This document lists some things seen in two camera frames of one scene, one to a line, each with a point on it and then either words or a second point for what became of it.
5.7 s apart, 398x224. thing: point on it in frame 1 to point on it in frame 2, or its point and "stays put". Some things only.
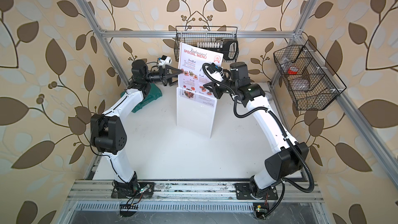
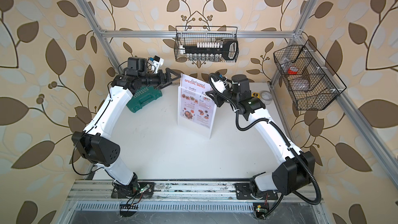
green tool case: [152, 93] stays put
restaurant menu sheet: [192, 81] to [196, 106]
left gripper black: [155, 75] stays put
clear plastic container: [299, 84] stays put
